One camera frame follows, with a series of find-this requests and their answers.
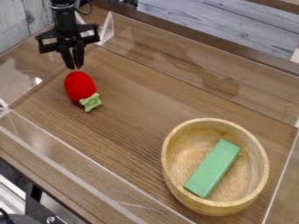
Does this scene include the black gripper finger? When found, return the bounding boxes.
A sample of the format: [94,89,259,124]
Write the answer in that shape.
[74,41,84,68]
[60,45,75,69]

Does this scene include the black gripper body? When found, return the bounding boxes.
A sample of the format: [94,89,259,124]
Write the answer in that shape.
[35,0,100,53]

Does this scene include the red plush strawberry toy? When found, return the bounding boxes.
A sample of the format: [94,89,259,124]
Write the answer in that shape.
[64,71,102,112]

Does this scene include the clear acrylic tray walls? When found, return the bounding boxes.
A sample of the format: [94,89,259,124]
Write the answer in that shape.
[0,13,299,224]

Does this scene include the wooden bowl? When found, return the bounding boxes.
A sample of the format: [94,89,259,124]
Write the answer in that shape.
[162,118,270,216]

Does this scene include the green rectangular block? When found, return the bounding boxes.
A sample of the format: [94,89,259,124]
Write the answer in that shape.
[183,139,240,199]

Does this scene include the clear acrylic corner bracket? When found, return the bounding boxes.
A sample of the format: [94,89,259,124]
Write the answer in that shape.
[74,10,116,46]

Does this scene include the black metal table bracket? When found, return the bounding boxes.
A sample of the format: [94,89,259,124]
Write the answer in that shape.
[24,185,67,224]

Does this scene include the black cable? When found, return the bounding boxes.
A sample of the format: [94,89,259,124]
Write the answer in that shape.
[0,207,15,224]

